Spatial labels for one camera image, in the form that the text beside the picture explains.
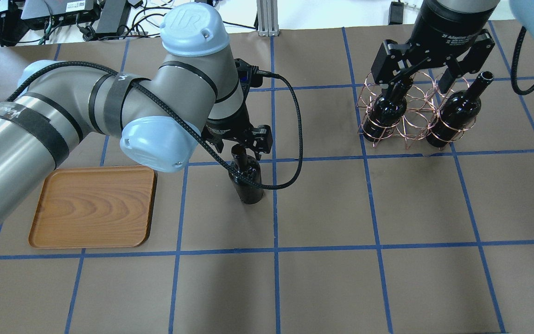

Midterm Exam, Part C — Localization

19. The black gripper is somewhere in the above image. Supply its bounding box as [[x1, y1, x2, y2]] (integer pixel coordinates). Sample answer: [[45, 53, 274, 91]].
[[371, 0, 499, 93]]

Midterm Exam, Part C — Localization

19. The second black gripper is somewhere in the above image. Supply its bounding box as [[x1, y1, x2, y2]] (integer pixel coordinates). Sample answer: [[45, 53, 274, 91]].
[[201, 58, 273, 154]]

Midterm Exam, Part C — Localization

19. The dark wine bottle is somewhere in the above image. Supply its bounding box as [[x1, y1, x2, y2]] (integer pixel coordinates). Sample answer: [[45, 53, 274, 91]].
[[229, 144, 264, 205], [362, 77, 413, 142], [426, 71, 494, 148]]

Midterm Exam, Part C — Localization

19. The wooden tray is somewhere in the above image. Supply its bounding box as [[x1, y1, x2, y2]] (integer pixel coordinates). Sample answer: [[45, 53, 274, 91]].
[[28, 166, 157, 249]]

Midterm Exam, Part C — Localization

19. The dark wine bottle front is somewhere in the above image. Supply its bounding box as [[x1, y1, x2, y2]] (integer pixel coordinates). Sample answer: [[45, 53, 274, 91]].
[[426, 71, 494, 148]]

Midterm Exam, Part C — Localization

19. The black power adapter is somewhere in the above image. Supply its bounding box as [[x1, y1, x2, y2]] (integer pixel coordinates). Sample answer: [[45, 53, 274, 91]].
[[388, 0, 405, 26]]

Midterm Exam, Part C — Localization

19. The large black power brick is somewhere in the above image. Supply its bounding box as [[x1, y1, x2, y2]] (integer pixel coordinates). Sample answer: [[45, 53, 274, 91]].
[[95, 0, 131, 38]]

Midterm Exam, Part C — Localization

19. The copper wire bottle basket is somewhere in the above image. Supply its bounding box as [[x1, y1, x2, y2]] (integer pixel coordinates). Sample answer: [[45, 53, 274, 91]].
[[356, 70, 477, 152]]

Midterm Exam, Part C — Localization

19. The aluminium frame post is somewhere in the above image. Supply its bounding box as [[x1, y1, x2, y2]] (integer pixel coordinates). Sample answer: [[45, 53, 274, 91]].
[[256, 0, 280, 37]]

